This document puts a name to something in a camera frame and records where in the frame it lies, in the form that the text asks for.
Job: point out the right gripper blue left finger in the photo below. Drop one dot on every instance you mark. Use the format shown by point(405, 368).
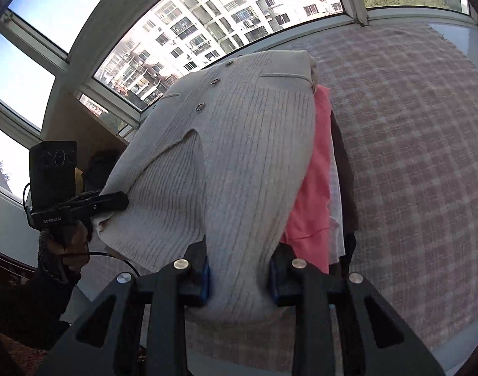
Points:
point(197, 281)

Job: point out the person's left hand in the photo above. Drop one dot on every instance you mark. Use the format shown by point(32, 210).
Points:
point(70, 247)

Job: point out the white window frame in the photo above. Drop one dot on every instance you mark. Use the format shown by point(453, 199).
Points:
point(116, 57)

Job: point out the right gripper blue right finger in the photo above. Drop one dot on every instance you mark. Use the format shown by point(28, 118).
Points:
point(281, 283)

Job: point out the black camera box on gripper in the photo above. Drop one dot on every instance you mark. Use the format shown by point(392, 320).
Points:
point(52, 167)

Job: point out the dark brown folded garment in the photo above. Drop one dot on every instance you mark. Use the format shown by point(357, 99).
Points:
point(350, 222)

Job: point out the cream ribbed knit cardigan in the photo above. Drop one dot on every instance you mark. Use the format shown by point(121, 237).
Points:
point(220, 159)

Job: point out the pink folded garment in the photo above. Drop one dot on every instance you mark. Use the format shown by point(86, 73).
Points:
point(307, 230)

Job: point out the white folded garment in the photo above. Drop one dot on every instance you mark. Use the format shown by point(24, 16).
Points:
point(336, 240)

